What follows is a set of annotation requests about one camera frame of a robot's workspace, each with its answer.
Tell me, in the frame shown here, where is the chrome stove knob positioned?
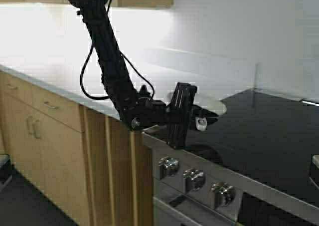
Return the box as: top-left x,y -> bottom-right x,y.
158,157 -> 179,180
183,168 -> 206,194
210,182 -> 236,210

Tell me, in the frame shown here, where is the left cabinet door handle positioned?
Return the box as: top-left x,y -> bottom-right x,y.
26,115 -> 33,135

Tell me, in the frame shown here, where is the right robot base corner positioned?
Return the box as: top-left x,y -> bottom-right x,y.
309,155 -> 319,188

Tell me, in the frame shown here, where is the right cabinet door handle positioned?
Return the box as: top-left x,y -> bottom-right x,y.
32,120 -> 41,139

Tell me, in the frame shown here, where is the black glass cooktop stove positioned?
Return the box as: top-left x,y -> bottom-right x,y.
143,89 -> 319,226

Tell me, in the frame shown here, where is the middle chrome stove knob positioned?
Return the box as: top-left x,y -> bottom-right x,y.
183,168 -> 206,194

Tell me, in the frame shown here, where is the metal drawer handle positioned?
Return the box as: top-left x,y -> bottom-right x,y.
43,101 -> 59,110

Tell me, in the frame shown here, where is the right chrome stove knob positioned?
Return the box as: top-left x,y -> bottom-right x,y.
210,182 -> 236,210

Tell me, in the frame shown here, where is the left chrome stove knob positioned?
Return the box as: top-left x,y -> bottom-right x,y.
158,157 -> 179,180

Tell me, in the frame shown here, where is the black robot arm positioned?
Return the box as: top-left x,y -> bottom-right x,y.
68,0 -> 219,150

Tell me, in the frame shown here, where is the white frying pan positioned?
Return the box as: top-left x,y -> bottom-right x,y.
170,92 -> 227,132

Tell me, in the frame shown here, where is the wooden base cabinet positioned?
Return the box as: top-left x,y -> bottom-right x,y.
0,72 -> 154,226

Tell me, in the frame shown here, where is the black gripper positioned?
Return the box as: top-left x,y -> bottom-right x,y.
136,82 -> 218,150

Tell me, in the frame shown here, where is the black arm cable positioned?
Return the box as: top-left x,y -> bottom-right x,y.
79,0 -> 156,100

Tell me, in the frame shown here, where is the cabinet door handle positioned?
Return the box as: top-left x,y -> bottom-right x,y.
26,115 -> 33,135
32,120 -> 41,139

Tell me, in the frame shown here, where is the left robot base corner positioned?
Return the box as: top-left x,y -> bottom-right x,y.
0,154 -> 12,191

